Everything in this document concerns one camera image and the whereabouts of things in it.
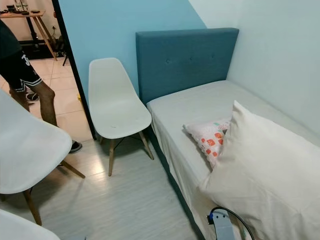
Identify black door frame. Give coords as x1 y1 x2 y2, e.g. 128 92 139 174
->
51 0 97 140

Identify person in black shorts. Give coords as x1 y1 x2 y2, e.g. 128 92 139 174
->
0 19 83 154

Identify wooden table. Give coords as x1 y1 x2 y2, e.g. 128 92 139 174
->
0 9 59 62

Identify large cream pillow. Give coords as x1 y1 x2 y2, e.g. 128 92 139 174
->
198 100 320 240

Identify white curved chair edge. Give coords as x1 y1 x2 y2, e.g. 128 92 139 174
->
0 209 49 240

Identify small strawberry print pillow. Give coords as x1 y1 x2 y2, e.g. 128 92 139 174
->
183 117 232 169

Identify blue upholstered headboard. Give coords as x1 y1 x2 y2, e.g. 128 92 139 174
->
135 27 240 105

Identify bed with beige sheet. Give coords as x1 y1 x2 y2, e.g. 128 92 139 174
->
146 79 320 240

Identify white plastic chair wooden legs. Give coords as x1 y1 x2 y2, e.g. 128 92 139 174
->
88 57 155 177
0 89 86 226

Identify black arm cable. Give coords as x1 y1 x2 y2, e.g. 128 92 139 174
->
209 206 256 240

